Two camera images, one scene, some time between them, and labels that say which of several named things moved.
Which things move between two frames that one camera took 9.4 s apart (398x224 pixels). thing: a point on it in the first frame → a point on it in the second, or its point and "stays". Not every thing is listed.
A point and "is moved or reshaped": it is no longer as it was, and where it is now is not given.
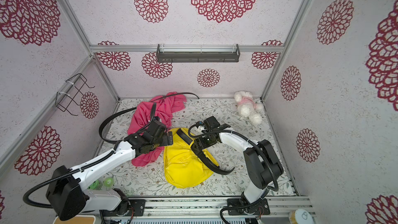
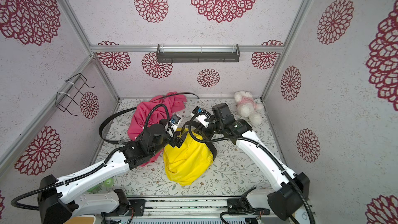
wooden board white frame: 79,219 stays
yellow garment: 184,168 is moved or reshaped
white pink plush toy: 246,107 stays
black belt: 205,162 → 196,124
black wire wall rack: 63,100 stays
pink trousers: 160,108 stays
